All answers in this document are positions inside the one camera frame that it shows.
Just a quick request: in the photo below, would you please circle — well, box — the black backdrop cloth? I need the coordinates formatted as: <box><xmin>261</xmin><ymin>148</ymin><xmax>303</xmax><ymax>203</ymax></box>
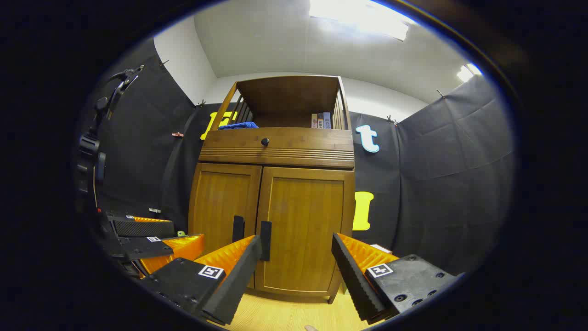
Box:
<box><xmin>92</xmin><ymin>39</ymin><xmax>515</xmax><ymax>276</ymax></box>

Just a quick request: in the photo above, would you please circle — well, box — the wooden shoe cabinet door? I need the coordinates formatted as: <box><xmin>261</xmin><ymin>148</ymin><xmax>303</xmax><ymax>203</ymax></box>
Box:
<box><xmin>188</xmin><ymin>163</ymin><xmax>262</xmax><ymax>290</ymax></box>
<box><xmin>255</xmin><ymin>166</ymin><xmax>355</xmax><ymax>295</ymax></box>

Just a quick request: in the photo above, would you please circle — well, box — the large ceiling light panel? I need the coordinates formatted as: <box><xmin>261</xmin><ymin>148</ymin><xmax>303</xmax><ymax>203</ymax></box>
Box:
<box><xmin>309</xmin><ymin>0</ymin><xmax>409</xmax><ymax>42</ymax></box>

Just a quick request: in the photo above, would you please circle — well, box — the small ceiling light panel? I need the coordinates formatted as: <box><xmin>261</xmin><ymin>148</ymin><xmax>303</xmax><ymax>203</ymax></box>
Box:
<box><xmin>456</xmin><ymin>63</ymin><xmax>483</xmax><ymax>83</ymax></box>

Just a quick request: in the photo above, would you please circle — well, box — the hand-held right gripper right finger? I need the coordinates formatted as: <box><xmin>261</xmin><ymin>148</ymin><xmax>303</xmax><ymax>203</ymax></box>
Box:
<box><xmin>332</xmin><ymin>232</ymin><xmax>464</xmax><ymax>325</ymax></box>

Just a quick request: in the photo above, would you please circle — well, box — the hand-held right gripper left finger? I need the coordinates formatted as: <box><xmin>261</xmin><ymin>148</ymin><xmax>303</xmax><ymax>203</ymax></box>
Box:
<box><xmin>138</xmin><ymin>234</ymin><xmax>263</xmax><ymax>327</ymax></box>

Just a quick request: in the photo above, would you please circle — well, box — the wooden double-door shoe cabinet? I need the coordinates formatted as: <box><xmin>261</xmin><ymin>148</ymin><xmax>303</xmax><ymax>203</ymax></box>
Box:
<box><xmin>187</xmin><ymin>75</ymin><xmax>356</xmax><ymax>305</ymax></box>

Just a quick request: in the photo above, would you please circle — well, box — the wooden cabinet drawer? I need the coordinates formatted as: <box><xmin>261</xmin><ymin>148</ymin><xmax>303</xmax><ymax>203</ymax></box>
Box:
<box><xmin>198</xmin><ymin>127</ymin><xmax>355</xmax><ymax>169</ymax></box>

